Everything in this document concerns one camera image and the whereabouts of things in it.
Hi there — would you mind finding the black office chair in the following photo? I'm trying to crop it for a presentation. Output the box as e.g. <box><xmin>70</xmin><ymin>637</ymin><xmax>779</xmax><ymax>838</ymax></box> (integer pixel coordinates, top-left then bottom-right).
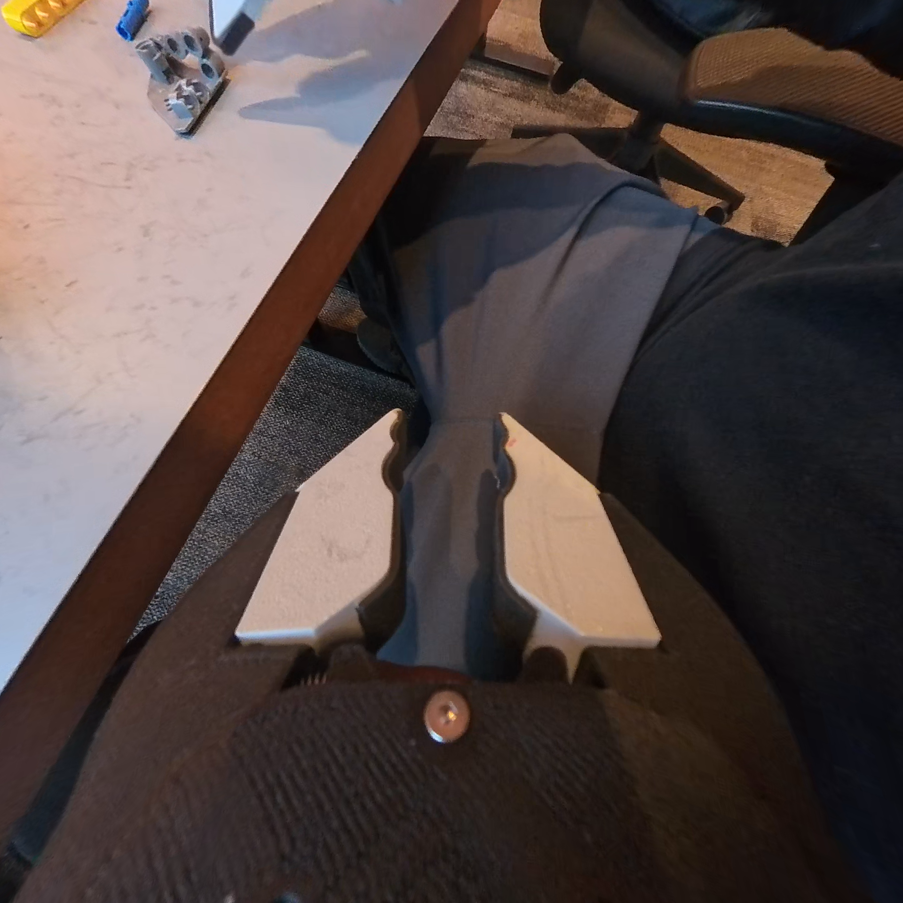
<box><xmin>540</xmin><ymin>0</ymin><xmax>903</xmax><ymax>226</ymax></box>

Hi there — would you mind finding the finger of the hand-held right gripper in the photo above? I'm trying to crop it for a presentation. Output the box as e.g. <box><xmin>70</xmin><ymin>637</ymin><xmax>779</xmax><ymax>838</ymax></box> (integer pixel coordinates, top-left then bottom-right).
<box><xmin>211</xmin><ymin>0</ymin><xmax>271</xmax><ymax>55</ymax></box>

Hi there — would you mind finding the grey desk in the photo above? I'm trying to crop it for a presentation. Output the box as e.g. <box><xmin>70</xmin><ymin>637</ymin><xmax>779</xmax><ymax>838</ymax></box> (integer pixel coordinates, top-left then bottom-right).
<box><xmin>0</xmin><ymin>0</ymin><xmax>503</xmax><ymax>833</ymax></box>

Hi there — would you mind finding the grey toy panel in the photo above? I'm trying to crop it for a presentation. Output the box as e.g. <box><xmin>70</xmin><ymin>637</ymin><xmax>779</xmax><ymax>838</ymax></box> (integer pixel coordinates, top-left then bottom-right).
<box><xmin>136</xmin><ymin>26</ymin><xmax>230</xmax><ymax>136</ymax></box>

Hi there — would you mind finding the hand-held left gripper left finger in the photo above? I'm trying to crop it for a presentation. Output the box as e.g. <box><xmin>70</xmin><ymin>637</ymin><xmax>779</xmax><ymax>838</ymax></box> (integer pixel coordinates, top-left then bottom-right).
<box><xmin>235</xmin><ymin>409</ymin><xmax>407</xmax><ymax>648</ymax></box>

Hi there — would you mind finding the person's black sweater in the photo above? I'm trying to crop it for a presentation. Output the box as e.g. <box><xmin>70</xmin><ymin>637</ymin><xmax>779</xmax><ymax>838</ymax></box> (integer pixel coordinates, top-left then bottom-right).
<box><xmin>600</xmin><ymin>176</ymin><xmax>903</xmax><ymax>903</ymax></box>

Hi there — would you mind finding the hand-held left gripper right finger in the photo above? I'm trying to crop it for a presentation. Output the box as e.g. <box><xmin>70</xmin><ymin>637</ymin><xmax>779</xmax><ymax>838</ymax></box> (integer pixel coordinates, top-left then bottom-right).
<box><xmin>494</xmin><ymin>411</ymin><xmax>665</xmax><ymax>683</ymax></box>

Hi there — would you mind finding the yellow toy beam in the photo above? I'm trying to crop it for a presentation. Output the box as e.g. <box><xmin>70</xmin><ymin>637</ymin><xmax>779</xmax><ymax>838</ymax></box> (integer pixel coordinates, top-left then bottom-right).
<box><xmin>0</xmin><ymin>0</ymin><xmax>90</xmax><ymax>37</ymax></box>

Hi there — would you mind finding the person's black shoe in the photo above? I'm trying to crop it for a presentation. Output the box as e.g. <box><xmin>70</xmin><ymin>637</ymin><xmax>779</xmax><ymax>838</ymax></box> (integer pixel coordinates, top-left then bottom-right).
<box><xmin>355</xmin><ymin>316</ymin><xmax>421</xmax><ymax>388</ymax></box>

